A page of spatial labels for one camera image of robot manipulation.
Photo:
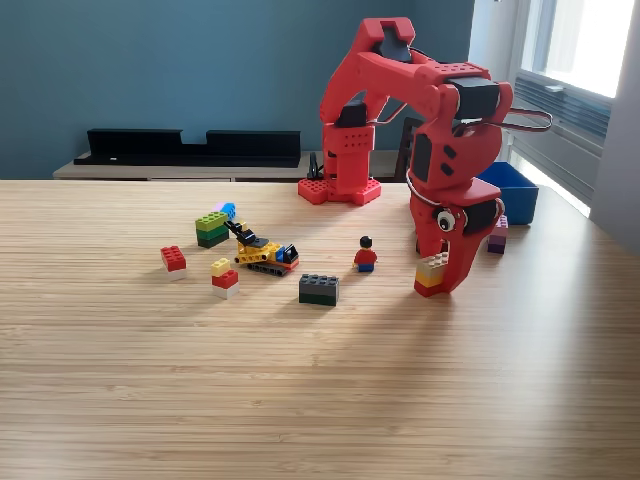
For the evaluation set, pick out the blue plastic bin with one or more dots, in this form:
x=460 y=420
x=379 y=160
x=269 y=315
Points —
x=520 y=205

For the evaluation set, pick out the black shelf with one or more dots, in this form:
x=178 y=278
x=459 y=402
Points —
x=150 y=145

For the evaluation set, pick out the yellow toy digger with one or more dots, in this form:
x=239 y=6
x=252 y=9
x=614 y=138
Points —
x=260 y=255

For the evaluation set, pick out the toy figure red shirt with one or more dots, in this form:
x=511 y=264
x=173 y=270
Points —
x=365 y=257

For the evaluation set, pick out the yellow red white brick stack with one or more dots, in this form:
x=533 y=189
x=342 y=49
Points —
x=225 y=280

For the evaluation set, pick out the tan yellow red brick stack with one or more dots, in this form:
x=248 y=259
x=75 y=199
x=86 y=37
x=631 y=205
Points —
x=430 y=280

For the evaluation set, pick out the dark wooden chair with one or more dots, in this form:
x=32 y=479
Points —
x=402 y=150

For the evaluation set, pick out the pale wooden sideboard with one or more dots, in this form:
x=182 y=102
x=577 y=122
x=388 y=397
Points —
x=150 y=172

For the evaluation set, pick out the grey window radiator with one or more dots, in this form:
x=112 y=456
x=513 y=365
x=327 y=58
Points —
x=560 y=140

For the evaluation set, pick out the pink purple brick stack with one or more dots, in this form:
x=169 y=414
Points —
x=499 y=240

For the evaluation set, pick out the white framed window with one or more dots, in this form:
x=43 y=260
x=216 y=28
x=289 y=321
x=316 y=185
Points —
x=590 y=40

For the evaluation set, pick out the blue pink brick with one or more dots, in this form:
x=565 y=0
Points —
x=229 y=210

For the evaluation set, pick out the grey dark green brick stack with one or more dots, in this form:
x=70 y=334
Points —
x=319 y=290

